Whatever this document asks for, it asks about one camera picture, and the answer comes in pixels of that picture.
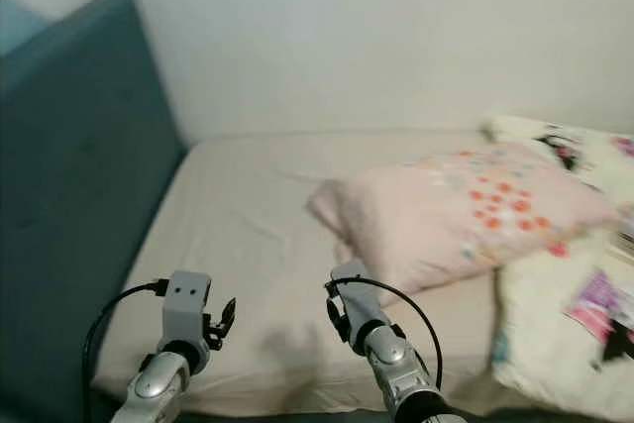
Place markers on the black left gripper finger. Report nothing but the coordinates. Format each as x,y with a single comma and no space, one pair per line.
228,310

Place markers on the pink dotted pillow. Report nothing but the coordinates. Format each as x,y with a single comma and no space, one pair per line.
456,215

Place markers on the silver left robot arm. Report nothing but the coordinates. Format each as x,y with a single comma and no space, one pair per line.
158,388

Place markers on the mattress with beige sheet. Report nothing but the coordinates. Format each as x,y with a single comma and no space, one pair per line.
238,215

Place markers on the teal upholstered headboard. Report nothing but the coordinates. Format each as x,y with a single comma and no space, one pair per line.
79,195

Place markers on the cream cartoon print blanket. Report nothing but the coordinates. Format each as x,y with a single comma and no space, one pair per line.
545,324

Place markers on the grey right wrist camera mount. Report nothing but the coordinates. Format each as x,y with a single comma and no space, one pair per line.
355,294

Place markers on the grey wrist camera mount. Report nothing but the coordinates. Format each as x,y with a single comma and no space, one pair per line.
188,306
355,294

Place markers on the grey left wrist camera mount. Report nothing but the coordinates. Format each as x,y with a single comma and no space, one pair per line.
188,306

